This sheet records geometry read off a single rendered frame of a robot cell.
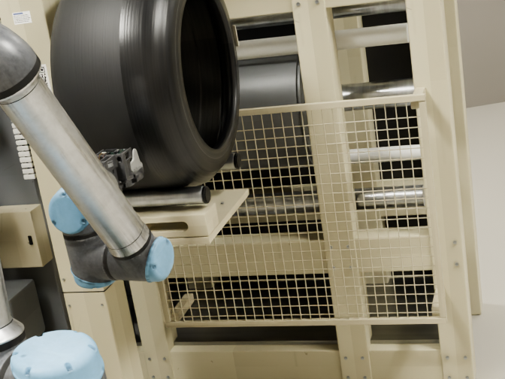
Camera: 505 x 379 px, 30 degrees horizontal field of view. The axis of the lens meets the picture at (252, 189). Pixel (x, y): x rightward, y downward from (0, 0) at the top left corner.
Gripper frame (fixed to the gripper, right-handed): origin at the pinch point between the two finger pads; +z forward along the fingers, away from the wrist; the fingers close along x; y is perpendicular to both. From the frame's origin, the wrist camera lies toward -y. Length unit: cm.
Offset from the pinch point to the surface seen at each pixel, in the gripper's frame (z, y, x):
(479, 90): 440, -91, -54
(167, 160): 2.0, 0.5, -7.1
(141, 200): 10.3, -11.8, 5.2
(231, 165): 38.3, -12.4, -10.3
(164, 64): 0.6, 23.5, -11.2
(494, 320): 120, -102, -72
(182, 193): 10.6, -10.8, -6.0
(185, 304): 67, -68, 24
